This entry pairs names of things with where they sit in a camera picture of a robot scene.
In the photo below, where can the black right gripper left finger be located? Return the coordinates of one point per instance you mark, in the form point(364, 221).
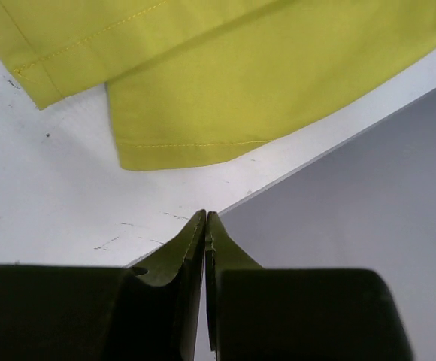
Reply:
point(146, 311)

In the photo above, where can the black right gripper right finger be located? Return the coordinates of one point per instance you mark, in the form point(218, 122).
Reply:
point(257, 313)

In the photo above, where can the yellow-green trousers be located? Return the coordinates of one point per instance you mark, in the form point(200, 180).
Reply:
point(194, 83)

